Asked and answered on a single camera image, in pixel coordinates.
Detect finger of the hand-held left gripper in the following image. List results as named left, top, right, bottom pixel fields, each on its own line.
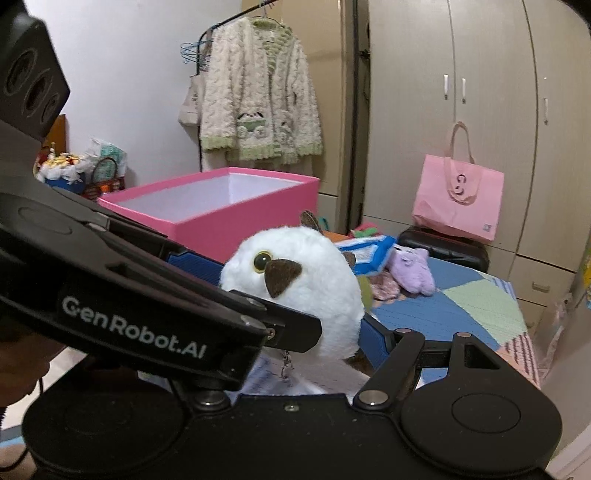
left=217, top=288, right=323, bottom=356
left=83, top=215, right=227, bottom=289

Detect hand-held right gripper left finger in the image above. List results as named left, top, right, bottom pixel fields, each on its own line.
left=182, top=381, right=234, bottom=412

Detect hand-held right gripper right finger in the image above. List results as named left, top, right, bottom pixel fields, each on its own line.
left=353, top=316, right=502, bottom=410

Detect white owl plush toy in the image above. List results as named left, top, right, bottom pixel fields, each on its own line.
left=220, top=210, right=376, bottom=397

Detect purple plush toy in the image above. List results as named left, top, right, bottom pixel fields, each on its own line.
left=387, top=246, right=437, bottom=296

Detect pink cardboard box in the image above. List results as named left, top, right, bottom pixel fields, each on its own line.
left=97, top=167, right=321, bottom=266

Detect pink floral plush toy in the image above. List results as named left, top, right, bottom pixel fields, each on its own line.
left=367, top=272, right=402, bottom=302

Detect blue white plush pillow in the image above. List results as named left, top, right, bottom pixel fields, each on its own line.
left=335, top=234, right=398, bottom=278

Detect black suitcase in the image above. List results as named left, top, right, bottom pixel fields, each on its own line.
left=397, top=226, right=491, bottom=274

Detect woven basket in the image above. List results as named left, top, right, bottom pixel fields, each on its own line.
left=84, top=157, right=127, bottom=202

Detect blue bin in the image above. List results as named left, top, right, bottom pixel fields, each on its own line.
left=45, top=176, right=87, bottom=195

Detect pile of small toys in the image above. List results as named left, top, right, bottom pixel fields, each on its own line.
left=33, top=148, right=89, bottom=186

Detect white printed plastic bag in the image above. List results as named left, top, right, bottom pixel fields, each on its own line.
left=85, top=137, right=128, bottom=178

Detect beige tote bag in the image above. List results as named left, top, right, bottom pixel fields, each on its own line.
left=178, top=71, right=206, bottom=126

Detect pink tote bag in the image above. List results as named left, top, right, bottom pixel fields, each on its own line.
left=412, top=121, right=505, bottom=243

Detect wooden headboard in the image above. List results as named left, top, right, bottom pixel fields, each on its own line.
left=42, top=113, right=68, bottom=155

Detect cream fluffy cardigan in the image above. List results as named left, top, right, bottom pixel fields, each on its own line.
left=199, top=16, right=323, bottom=166

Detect black clothes rack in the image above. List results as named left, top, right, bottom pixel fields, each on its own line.
left=196, top=0, right=278, bottom=75

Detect beige wardrobe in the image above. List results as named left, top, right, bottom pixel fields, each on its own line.
left=367, top=0, right=591, bottom=335

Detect blue wire hangers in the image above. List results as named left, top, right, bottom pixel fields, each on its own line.
left=180, top=41, right=212, bottom=75

